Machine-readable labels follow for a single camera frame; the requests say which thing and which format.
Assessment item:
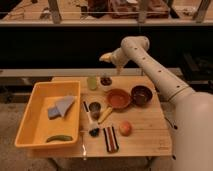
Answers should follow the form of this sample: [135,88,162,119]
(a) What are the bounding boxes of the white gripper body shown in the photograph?
[110,48,129,68]

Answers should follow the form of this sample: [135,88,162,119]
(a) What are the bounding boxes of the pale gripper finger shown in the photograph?
[116,66,123,75]
[99,53,111,63]

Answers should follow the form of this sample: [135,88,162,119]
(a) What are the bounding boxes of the dark purple grapes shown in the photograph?
[101,78,112,86]

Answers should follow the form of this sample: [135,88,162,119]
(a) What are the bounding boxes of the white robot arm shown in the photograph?
[99,36,213,171]

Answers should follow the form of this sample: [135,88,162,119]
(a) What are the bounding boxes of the green plastic cup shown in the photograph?
[87,76,97,90]

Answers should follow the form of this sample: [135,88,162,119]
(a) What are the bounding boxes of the metal cup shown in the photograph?
[89,102,101,119]

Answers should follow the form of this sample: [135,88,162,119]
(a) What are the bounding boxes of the white small bowl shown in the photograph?
[100,77,112,92]

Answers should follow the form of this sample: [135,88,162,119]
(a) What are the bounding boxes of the dark brown bowl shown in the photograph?
[131,85,153,107]

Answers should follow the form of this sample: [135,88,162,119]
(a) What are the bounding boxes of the orange peach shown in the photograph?
[119,121,132,136]

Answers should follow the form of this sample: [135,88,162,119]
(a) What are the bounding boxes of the metal fork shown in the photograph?
[79,129,88,158]

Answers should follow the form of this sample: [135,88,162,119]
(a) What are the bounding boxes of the green cucumber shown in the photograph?
[46,135,73,143]

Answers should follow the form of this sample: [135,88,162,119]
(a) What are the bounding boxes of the yellow plastic bin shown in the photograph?
[15,81,80,149]

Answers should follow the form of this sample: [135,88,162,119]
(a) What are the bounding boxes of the orange pan with yellow handle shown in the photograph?
[98,89,131,124]

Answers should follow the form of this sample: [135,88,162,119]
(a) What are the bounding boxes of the black cable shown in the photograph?
[164,116,179,130]

